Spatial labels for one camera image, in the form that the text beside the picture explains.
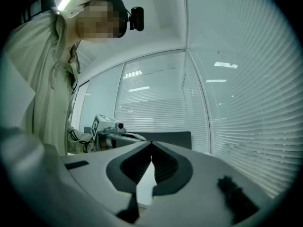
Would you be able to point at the person's head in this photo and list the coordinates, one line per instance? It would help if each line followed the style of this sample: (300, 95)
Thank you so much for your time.
(99, 20)

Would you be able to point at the black head-mounted camera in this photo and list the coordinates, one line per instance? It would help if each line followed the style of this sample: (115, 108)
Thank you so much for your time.
(137, 19)

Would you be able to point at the black chair back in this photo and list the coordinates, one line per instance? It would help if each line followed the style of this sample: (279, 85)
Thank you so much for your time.
(170, 138)

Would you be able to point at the person's left forearm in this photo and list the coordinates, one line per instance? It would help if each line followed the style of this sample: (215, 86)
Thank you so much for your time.
(78, 138)

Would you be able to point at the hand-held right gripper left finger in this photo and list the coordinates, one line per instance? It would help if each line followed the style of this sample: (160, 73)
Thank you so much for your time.
(120, 174)

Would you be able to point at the person's beige shirt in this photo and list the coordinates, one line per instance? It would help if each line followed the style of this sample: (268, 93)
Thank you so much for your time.
(40, 79)

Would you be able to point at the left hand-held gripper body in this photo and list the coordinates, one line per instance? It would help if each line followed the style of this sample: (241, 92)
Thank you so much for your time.
(99, 124)

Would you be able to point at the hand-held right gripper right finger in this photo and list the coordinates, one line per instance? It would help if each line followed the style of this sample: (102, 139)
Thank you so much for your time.
(176, 174)

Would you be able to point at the wide white window blind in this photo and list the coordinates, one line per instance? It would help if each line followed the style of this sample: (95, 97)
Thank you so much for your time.
(248, 103)

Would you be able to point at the small white gripper camera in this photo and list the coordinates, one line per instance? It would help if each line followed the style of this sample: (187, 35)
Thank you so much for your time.
(119, 126)

